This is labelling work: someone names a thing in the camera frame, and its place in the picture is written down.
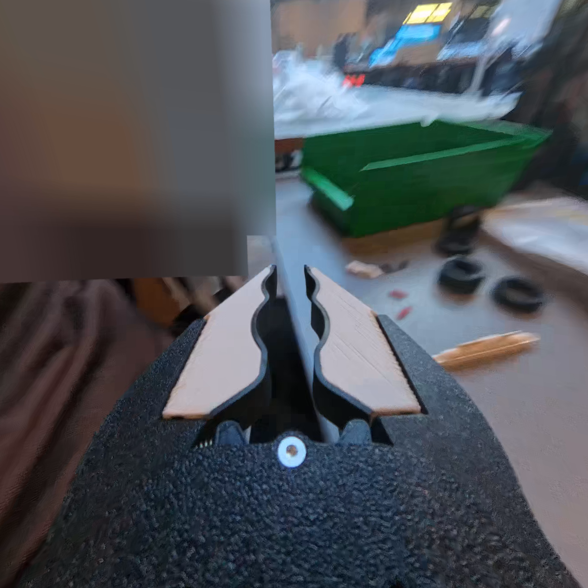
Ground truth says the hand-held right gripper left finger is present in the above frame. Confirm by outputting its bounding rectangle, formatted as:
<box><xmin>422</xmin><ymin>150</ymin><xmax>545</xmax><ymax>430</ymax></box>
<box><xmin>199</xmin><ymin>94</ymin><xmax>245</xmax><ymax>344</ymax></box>
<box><xmin>162</xmin><ymin>265</ymin><xmax>277</xmax><ymax>432</ymax></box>

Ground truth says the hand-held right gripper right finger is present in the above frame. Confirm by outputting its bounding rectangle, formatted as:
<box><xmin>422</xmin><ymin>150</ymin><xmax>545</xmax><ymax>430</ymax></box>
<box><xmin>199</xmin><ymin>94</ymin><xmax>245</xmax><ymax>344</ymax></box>
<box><xmin>304</xmin><ymin>265</ymin><xmax>422</xmax><ymax>436</ymax></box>

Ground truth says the small white curved panel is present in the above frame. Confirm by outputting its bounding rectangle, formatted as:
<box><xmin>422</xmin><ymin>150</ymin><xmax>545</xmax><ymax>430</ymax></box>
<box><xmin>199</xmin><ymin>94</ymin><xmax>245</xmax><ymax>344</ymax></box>
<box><xmin>345</xmin><ymin>260</ymin><xmax>384</xmax><ymax>278</ymax></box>

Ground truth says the long white brick beam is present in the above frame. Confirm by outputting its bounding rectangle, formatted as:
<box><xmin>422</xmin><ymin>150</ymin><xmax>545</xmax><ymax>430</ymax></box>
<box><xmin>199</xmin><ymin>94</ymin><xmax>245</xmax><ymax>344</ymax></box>
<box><xmin>432</xmin><ymin>332</ymin><xmax>540</xmax><ymax>370</ymax></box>

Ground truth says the green storage bin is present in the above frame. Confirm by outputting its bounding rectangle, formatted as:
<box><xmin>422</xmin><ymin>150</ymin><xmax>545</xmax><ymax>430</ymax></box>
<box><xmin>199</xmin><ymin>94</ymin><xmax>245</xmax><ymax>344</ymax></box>
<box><xmin>301</xmin><ymin>120</ymin><xmax>552</xmax><ymax>238</ymax></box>

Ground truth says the grey desk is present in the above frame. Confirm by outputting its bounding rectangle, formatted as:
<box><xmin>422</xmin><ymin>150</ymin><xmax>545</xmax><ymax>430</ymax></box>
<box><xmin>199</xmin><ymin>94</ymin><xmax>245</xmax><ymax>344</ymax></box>
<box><xmin>271</xmin><ymin>179</ymin><xmax>588</xmax><ymax>584</ymax></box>

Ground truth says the wide black rubber tire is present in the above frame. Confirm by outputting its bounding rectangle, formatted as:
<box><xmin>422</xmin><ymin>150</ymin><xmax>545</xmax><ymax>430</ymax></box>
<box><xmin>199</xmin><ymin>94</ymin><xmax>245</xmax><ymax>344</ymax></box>
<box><xmin>438</xmin><ymin>257</ymin><xmax>485</xmax><ymax>295</ymax></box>
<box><xmin>448</xmin><ymin>207</ymin><xmax>481</xmax><ymax>232</ymax></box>

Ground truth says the narrow black rubber tire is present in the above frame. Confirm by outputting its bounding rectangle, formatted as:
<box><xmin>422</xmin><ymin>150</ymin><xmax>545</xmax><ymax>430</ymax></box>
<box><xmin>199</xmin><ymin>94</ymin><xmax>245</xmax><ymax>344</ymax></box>
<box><xmin>491</xmin><ymin>276</ymin><xmax>545</xmax><ymax>314</ymax></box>
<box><xmin>435</xmin><ymin>232</ymin><xmax>476</xmax><ymax>255</ymax></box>

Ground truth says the person's torso in brown shirt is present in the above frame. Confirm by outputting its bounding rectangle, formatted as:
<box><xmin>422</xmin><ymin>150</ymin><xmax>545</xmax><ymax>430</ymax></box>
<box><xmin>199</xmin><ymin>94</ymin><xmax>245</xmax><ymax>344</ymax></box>
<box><xmin>0</xmin><ymin>280</ymin><xmax>184</xmax><ymax>575</ymax></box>

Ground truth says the open instruction booklet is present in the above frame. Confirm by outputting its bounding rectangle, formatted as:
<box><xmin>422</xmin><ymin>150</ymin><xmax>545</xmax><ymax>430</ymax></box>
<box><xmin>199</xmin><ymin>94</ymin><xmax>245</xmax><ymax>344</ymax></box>
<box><xmin>482</xmin><ymin>198</ymin><xmax>588</xmax><ymax>276</ymax></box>

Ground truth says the white table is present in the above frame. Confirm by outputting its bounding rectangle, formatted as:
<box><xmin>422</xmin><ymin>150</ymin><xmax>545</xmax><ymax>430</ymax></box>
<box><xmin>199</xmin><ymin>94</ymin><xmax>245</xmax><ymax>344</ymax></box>
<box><xmin>274</xmin><ymin>83</ymin><xmax>522</xmax><ymax>138</ymax></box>

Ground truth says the clear plastic wrap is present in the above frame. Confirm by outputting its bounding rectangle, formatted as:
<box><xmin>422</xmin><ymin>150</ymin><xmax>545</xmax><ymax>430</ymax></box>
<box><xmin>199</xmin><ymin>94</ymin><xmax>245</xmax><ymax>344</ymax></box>
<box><xmin>273</xmin><ymin>50</ymin><xmax>368</xmax><ymax>125</ymax></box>

